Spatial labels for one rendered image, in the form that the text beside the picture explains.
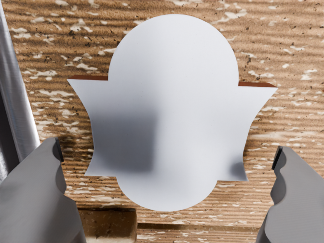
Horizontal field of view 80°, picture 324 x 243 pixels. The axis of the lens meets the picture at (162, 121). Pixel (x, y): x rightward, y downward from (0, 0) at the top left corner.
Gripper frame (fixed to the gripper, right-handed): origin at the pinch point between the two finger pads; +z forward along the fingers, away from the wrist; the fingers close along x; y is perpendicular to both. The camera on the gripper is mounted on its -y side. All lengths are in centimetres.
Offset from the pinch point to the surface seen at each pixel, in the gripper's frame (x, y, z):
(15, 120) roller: -11.8, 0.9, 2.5
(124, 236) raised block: -3.0, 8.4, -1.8
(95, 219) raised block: -5.6, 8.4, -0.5
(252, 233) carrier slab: 8.7, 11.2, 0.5
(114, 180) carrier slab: -4.1, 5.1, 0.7
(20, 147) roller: -12.3, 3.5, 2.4
